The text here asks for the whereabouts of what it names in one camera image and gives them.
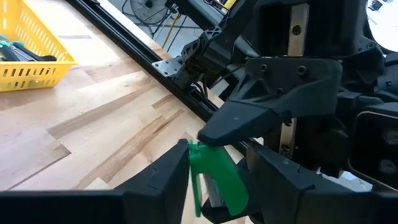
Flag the yellow cable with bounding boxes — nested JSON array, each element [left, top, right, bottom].
[[160, 0, 238, 50]]

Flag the teal staple remover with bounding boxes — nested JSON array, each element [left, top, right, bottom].
[[0, 33, 26, 51]]

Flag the black aluminium table frame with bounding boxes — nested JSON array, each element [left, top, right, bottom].
[[65, 0, 224, 124]]

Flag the green staple remover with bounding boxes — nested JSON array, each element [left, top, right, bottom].
[[188, 139, 249, 218]]

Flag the silver corner bracket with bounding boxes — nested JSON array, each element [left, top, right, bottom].
[[152, 55, 185, 78]]

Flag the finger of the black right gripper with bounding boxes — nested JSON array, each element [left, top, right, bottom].
[[197, 57, 343, 147]]

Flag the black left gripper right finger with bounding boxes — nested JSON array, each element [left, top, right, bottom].
[[245, 141, 398, 224]]

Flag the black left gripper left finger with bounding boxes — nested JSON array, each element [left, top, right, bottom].
[[0, 139, 191, 224]]

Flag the yellow plastic basket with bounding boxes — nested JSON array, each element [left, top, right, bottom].
[[0, 0, 78, 93]]

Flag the black floor fan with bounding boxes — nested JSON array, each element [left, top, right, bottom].
[[129, 0, 169, 26]]

